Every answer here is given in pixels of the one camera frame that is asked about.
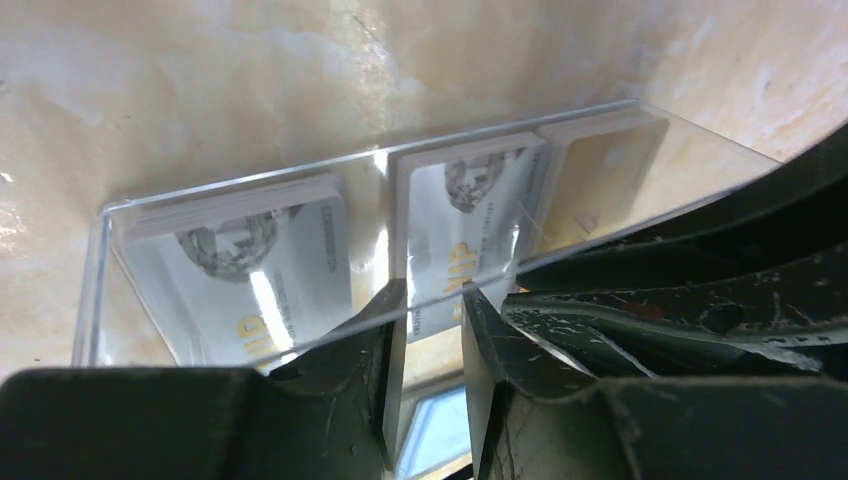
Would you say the clear plastic card box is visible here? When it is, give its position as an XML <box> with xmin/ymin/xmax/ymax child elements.
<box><xmin>71</xmin><ymin>100</ymin><xmax>778</xmax><ymax>370</ymax></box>

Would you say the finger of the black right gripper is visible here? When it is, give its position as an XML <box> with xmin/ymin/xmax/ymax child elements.
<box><xmin>503</xmin><ymin>127</ymin><xmax>847</xmax><ymax>380</ymax></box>

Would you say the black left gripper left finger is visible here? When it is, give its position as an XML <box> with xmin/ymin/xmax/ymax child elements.
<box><xmin>1</xmin><ymin>280</ymin><xmax>406</xmax><ymax>479</ymax></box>

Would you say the grey card holder wallet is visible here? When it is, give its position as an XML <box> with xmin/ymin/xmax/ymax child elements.
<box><xmin>394</xmin><ymin>371</ymin><xmax>471</xmax><ymax>479</ymax></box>

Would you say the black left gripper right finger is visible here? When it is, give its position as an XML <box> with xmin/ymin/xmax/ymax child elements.
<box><xmin>462</xmin><ymin>290</ymin><xmax>847</xmax><ymax>479</ymax></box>

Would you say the yellow card stack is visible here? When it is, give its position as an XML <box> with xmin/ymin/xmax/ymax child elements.
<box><xmin>535</xmin><ymin>107</ymin><xmax>670</xmax><ymax>254</ymax></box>

